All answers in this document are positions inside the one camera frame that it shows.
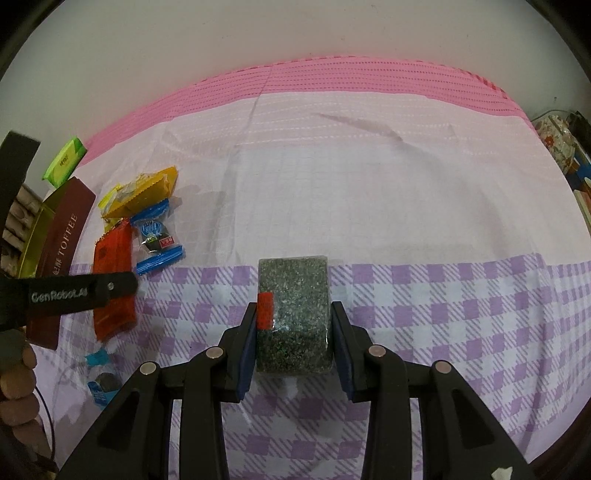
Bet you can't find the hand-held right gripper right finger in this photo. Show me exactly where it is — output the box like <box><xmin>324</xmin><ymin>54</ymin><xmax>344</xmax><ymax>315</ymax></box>
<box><xmin>330</xmin><ymin>301</ymin><xmax>536</xmax><ymax>480</ymax></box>

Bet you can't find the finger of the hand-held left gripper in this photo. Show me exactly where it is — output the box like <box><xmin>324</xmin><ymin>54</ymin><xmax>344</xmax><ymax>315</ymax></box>
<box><xmin>25</xmin><ymin>271</ymin><xmax>138</xmax><ymax>321</ymax></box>

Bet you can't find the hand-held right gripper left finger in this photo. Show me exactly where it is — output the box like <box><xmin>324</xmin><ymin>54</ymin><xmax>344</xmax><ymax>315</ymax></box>
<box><xmin>55</xmin><ymin>302</ymin><xmax>259</xmax><ymax>480</ymax></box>

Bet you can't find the red snack packet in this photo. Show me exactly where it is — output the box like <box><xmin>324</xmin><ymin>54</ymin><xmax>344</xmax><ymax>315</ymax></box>
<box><xmin>92</xmin><ymin>219</ymin><xmax>138</xmax><ymax>342</ymax></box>

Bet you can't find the grey snack packet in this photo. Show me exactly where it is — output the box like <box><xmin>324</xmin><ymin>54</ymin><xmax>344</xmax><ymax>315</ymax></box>
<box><xmin>256</xmin><ymin>255</ymin><xmax>334</xmax><ymax>376</ymax></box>

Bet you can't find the maroon and gold tin box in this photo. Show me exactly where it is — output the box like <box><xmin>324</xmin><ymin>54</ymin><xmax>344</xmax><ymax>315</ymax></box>
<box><xmin>16</xmin><ymin>176</ymin><xmax>97</xmax><ymax>350</ymax></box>

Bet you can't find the yellow clear-window candy packet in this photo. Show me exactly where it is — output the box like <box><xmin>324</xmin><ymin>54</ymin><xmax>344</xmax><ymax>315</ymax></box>
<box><xmin>98</xmin><ymin>183</ymin><xmax>132</xmax><ymax>234</ymax></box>

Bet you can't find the blue candy packet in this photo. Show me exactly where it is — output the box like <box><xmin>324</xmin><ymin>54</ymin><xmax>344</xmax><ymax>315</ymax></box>
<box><xmin>84</xmin><ymin>348</ymin><xmax>124</xmax><ymax>411</ymax></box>
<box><xmin>130</xmin><ymin>198</ymin><xmax>187</xmax><ymax>276</ymax></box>

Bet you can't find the orange-yellow snack packet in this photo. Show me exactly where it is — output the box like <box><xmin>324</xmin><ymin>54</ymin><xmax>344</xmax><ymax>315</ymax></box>
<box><xmin>102</xmin><ymin>167</ymin><xmax>179</xmax><ymax>220</ymax></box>

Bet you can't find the person's left hand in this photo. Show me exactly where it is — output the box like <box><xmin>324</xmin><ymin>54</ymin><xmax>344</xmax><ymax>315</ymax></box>
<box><xmin>0</xmin><ymin>344</ymin><xmax>49</xmax><ymax>462</ymax></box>

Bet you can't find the beige ribbed wooden headboard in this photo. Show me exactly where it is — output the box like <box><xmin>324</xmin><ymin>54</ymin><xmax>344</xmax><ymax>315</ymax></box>
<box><xmin>2</xmin><ymin>182</ymin><xmax>47</xmax><ymax>259</ymax></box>

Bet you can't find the green tissue pack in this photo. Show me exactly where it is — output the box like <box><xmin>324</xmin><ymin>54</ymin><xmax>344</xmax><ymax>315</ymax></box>
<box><xmin>41</xmin><ymin>137</ymin><xmax>88</xmax><ymax>188</ymax></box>

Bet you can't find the floral bag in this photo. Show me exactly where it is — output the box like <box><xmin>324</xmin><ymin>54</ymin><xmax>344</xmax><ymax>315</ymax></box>
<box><xmin>531</xmin><ymin>111</ymin><xmax>583</xmax><ymax>174</ymax></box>

